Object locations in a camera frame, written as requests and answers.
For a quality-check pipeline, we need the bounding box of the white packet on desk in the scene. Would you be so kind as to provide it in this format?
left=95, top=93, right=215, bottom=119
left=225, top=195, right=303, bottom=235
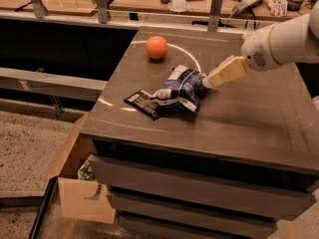
left=268, top=0, right=287, bottom=17

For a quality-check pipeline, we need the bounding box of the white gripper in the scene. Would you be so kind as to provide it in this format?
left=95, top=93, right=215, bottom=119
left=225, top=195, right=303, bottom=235
left=202, top=27, right=280, bottom=89

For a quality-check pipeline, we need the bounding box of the black mesh cup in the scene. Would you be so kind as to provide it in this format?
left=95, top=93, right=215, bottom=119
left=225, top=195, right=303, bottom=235
left=287, top=0, right=304, bottom=11

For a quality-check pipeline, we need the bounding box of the white bowl on desk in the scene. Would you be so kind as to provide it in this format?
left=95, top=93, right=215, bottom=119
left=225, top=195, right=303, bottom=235
left=167, top=0, right=189, bottom=13

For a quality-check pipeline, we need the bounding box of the metal railing frame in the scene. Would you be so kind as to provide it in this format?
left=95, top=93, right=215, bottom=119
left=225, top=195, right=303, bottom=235
left=0, top=0, right=300, bottom=35

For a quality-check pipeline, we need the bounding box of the green snack bag in box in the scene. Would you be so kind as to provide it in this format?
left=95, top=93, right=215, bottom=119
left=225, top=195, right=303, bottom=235
left=78, top=160, right=95, bottom=181

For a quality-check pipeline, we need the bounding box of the cardboard box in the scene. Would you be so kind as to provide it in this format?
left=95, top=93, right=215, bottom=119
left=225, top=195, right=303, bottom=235
left=48, top=115, right=116, bottom=224

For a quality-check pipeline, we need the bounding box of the grey drawer cabinet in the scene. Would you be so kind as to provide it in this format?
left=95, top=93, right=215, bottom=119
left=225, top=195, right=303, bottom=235
left=81, top=27, right=319, bottom=239

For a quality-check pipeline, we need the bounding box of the grey handheld device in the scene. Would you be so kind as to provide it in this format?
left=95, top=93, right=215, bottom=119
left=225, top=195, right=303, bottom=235
left=232, top=0, right=264, bottom=16

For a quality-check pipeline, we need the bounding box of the black rxbar chocolate wrapper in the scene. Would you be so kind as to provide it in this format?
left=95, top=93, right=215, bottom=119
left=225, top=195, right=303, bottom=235
left=124, top=90, right=168, bottom=120

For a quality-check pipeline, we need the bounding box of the orange ball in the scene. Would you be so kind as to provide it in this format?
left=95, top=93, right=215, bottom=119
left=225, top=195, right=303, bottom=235
left=146, top=36, right=167, bottom=60

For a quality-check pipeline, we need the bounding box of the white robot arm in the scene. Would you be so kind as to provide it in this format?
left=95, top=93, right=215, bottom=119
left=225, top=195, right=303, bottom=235
left=202, top=1, right=319, bottom=89

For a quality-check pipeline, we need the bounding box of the blue chip bag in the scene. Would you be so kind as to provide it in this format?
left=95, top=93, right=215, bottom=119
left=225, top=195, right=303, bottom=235
left=152, top=65, right=208, bottom=113

